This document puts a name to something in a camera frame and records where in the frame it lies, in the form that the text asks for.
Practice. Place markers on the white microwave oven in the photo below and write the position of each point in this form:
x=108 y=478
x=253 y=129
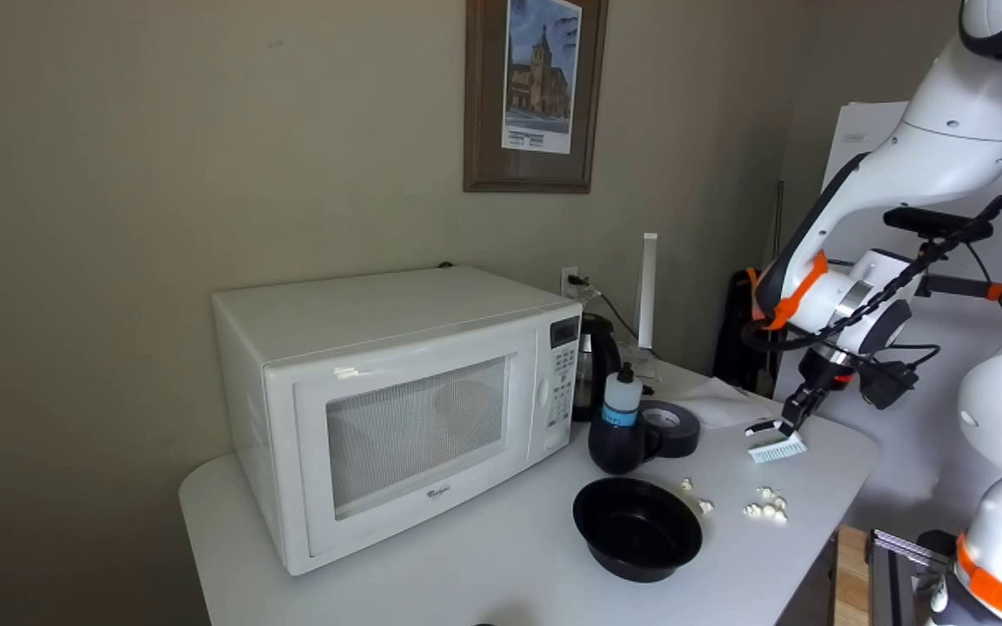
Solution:
x=371 y=404

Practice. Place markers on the white wall outlet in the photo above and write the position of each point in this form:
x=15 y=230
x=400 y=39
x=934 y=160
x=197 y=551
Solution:
x=573 y=282

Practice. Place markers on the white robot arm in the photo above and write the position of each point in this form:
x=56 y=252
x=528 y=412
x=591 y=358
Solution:
x=840 y=288

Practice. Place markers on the black plastic bowl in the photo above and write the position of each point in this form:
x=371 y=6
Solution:
x=634 y=529

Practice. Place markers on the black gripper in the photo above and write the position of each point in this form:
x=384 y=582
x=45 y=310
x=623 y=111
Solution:
x=830 y=370

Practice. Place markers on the black blue squeeze bottle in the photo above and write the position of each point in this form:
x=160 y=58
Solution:
x=618 y=434

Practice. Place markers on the white tube rod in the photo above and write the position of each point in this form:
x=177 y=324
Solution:
x=644 y=295

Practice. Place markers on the framed wall picture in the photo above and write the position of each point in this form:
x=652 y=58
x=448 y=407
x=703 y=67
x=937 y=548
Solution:
x=529 y=101

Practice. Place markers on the glass electric kettle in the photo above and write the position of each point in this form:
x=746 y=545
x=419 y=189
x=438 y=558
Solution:
x=596 y=360

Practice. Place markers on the black camera stand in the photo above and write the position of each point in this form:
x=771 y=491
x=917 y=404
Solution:
x=953 y=249

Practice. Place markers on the white green brush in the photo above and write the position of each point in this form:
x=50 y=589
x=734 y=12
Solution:
x=772 y=439

